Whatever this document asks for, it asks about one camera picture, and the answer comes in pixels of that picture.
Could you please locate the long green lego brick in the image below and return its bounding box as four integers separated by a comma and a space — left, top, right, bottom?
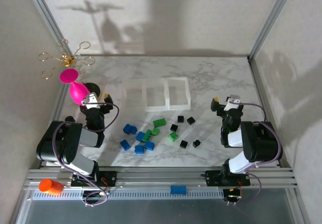
142, 129, 153, 143

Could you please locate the pink plastic goblet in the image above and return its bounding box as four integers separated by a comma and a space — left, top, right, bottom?
59, 67, 90, 106

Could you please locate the small circuit board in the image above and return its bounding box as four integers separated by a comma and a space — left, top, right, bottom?
224, 188, 244, 201

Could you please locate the orange cylinder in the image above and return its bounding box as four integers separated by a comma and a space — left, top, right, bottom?
39, 178, 65, 196

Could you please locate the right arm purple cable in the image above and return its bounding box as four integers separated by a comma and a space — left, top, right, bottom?
226, 102, 283, 206

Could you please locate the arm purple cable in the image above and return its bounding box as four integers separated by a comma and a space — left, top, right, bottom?
226, 102, 283, 206
52, 102, 120, 207

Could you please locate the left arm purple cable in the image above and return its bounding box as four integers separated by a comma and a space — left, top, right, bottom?
52, 102, 120, 207

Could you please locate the gold wire glass rack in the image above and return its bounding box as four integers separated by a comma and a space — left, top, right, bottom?
37, 39, 102, 99

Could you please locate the aluminium table side rail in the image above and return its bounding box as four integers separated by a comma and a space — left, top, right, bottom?
248, 56, 294, 171

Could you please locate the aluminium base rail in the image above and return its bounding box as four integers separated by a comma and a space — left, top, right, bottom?
25, 167, 295, 189

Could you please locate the grey slotted cable duct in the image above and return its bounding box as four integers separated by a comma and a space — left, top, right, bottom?
32, 190, 224, 201

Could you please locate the aluminium frame post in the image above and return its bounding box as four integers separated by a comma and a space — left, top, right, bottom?
22, 0, 67, 55
248, 0, 298, 61

